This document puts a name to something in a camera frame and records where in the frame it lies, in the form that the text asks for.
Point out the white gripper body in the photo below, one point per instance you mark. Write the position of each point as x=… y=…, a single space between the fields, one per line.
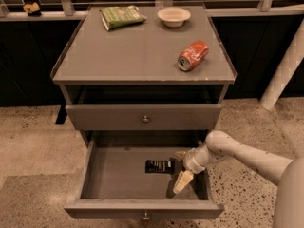
x=189 y=162

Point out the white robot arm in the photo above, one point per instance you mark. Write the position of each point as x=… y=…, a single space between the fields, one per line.
x=286 y=174

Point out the brass top drawer knob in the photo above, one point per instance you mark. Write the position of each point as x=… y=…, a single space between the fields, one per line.
x=145 y=119

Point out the brass drawer knob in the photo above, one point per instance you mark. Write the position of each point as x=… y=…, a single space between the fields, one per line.
x=145 y=119
x=146 y=218

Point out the brass middle drawer knob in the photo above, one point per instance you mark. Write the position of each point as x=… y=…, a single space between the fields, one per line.
x=146 y=218

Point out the open grey middle drawer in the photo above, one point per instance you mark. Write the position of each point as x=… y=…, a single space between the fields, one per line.
x=115 y=186

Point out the grey drawer cabinet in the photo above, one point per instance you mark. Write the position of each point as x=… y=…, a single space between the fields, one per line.
x=138 y=65

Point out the closed grey top drawer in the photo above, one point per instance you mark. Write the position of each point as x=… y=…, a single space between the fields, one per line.
x=129 y=116

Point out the red soda can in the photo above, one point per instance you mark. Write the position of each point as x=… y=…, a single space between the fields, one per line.
x=193 y=55

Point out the white bowl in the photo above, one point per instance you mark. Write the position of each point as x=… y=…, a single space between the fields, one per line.
x=174 y=17

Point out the green chip bag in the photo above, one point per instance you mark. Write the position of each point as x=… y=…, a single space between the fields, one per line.
x=118 y=17

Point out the metal window railing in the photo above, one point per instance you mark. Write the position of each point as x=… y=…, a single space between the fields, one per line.
x=47 y=15

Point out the small yellow black object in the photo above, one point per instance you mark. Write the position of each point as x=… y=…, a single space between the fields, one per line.
x=32 y=9

